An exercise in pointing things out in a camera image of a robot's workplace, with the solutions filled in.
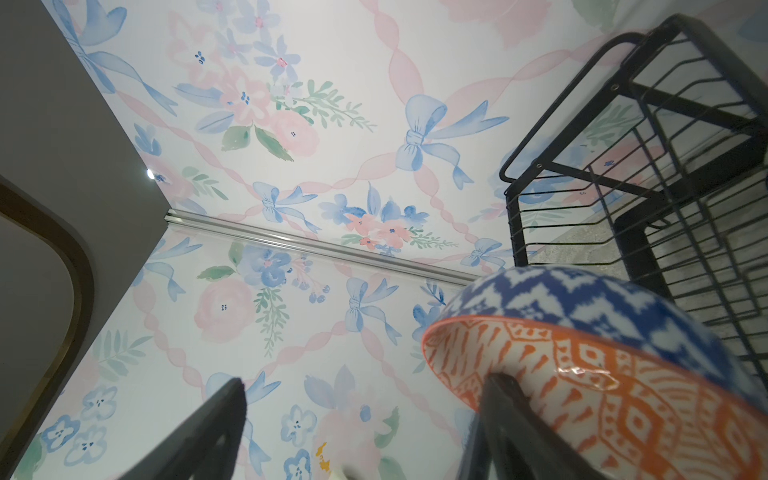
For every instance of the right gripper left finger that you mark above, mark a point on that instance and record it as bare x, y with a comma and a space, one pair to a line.
204, 446

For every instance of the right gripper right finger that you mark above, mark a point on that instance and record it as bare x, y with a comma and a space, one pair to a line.
507, 438

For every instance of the red patterned bowl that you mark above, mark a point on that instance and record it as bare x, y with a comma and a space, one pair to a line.
630, 414

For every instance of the black wire dish rack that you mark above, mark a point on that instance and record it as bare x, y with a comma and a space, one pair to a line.
651, 165

